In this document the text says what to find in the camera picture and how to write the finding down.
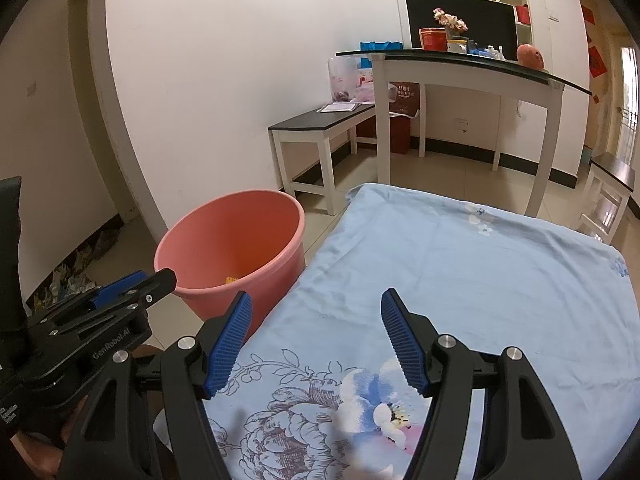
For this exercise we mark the red paper decorations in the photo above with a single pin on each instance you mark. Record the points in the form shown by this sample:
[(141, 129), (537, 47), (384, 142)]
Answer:
[(596, 60)]

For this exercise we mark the white paper sheet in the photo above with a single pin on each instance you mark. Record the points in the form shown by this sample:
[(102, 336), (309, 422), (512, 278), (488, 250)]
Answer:
[(339, 107)]

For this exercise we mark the maroon carton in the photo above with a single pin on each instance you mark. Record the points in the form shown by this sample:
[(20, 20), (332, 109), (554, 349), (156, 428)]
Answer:
[(402, 120)]

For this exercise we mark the red tin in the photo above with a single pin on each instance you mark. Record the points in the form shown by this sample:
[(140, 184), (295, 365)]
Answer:
[(432, 39)]

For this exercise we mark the pile of floor scraps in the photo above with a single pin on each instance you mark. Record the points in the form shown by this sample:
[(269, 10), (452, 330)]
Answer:
[(75, 270)]

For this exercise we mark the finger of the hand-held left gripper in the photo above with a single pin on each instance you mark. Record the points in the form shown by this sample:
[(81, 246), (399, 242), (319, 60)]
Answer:
[(120, 287), (155, 285)]

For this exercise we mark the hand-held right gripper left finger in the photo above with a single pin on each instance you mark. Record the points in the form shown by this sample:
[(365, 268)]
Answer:
[(227, 345)]

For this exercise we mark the white table with black top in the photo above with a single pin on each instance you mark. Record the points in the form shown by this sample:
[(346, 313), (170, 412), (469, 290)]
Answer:
[(450, 72)]

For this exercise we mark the red box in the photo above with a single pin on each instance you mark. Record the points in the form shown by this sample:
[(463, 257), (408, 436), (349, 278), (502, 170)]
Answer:
[(522, 14)]

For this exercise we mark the blue paper bag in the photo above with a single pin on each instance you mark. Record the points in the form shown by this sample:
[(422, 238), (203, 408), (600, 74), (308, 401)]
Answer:
[(380, 46)]

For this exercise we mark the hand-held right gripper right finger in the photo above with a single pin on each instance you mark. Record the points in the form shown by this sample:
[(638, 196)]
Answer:
[(405, 345)]

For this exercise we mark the black monitor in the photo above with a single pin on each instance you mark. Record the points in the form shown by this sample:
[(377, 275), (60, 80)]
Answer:
[(490, 25)]

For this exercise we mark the wall outlet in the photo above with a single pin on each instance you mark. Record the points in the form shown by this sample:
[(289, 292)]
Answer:
[(461, 124)]

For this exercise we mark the white mug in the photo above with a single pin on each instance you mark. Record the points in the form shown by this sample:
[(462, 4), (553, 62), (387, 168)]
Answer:
[(456, 46)]

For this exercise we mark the blue plastic bag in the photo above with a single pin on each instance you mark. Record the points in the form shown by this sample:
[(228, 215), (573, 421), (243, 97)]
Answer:
[(480, 53)]

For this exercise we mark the long white bench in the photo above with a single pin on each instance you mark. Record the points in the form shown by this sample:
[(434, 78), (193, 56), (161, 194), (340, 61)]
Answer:
[(310, 122)]

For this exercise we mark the pink plastic bucket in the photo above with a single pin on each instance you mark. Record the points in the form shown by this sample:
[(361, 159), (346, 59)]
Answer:
[(215, 240)]

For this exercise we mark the person's left hand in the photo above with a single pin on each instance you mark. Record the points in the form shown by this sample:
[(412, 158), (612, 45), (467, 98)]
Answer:
[(40, 462)]

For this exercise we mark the clear plastic bag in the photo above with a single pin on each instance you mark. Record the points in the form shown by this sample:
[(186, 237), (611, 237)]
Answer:
[(347, 80)]

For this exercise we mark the light blue floral cloth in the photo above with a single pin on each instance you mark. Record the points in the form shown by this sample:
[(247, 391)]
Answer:
[(450, 270)]

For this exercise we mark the small white stool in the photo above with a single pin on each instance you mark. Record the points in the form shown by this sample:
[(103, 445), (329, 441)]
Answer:
[(612, 167)]

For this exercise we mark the white door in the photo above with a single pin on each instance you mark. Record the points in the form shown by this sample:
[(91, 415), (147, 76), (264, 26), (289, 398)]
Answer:
[(627, 100)]

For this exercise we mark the red pomegranate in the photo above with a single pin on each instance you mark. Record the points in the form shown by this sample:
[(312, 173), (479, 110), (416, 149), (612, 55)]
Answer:
[(530, 56)]

